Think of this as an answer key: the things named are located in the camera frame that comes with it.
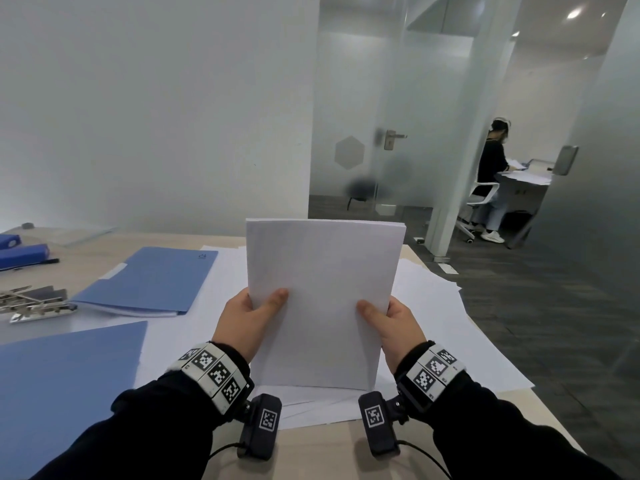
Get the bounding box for blue folder with inner slot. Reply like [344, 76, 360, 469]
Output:
[0, 321, 149, 480]

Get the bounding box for white wristband with black markers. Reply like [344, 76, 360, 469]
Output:
[395, 342, 469, 413]
[167, 342, 255, 415]

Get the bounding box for gray hexagon sticker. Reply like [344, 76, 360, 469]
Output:
[335, 135, 365, 171]

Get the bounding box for black camera cable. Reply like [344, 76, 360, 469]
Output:
[207, 442, 246, 461]
[397, 439, 453, 480]

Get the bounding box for white office chair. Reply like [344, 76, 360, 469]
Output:
[455, 182, 501, 244]

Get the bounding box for frosted glass door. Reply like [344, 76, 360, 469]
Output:
[309, 0, 476, 231]

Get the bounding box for person's right forearm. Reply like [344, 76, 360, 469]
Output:
[399, 364, 621, 480]

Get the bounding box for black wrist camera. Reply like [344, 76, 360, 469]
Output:
[357, 391, 409, 458]
[237, 393, 283, 461]

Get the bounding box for light gray office desk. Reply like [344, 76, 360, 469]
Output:
[499, 158, 553, 215]

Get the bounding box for person's left hand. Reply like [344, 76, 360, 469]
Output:
[211, 287, 290, 365]

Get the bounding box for blue folder with dark logo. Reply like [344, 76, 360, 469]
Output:
[72, 247, 219, 317]

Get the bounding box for person's right hand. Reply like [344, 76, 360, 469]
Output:
[355, 296, 429, 375]

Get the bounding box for pile of white paper sheets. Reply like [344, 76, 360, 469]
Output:
[133, 244, 536, 431]

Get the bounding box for person's left forearm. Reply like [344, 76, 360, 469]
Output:
[29, 349, 251, 480]

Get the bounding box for dark chair behind glass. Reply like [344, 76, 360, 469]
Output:
[347, 177, 379, 211]

